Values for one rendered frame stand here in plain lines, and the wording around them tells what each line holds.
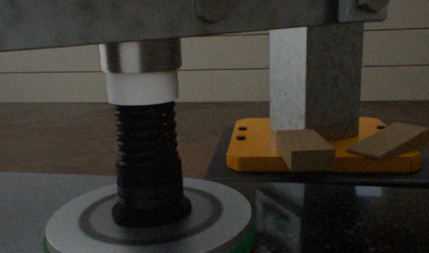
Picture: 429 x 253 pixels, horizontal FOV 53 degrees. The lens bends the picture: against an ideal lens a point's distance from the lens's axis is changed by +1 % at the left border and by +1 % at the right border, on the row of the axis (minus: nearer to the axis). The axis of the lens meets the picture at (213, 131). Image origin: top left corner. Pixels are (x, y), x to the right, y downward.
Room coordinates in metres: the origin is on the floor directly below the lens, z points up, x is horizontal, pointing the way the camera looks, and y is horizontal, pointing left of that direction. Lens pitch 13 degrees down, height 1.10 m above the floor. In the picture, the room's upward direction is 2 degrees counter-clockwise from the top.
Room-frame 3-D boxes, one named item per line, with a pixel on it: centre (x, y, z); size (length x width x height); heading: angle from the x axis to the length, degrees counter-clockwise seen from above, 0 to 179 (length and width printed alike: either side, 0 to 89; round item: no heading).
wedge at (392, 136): (1.08, -0.45, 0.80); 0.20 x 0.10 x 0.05; 122
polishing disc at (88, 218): (0.43, 0.07, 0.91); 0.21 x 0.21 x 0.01
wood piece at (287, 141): (1.02, -0.22, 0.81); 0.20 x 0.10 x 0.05; 1
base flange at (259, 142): (1.26, -0.30, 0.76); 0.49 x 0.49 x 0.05; 83
